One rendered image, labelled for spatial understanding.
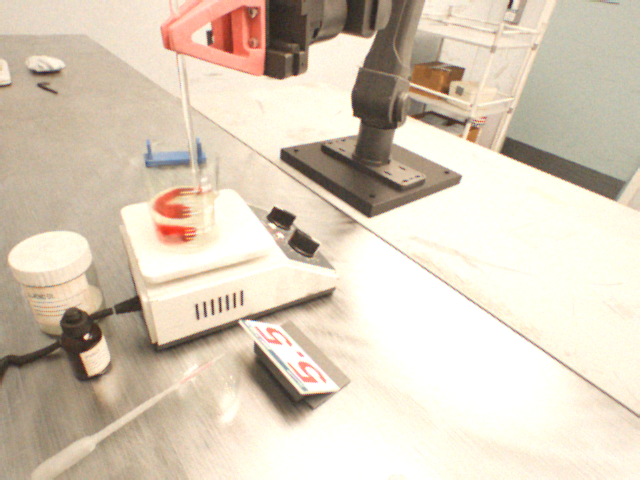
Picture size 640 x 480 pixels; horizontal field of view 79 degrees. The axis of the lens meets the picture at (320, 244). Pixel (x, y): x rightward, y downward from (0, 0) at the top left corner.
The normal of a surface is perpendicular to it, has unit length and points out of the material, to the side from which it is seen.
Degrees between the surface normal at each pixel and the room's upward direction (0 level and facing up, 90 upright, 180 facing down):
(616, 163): 90
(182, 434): 0
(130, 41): 90
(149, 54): 90
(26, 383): 0
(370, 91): 74
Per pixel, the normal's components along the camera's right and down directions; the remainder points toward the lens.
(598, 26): -0.77, 0.31
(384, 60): -0.47, 0.22
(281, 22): -0.52, 0.51
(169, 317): 0.51, 0.55
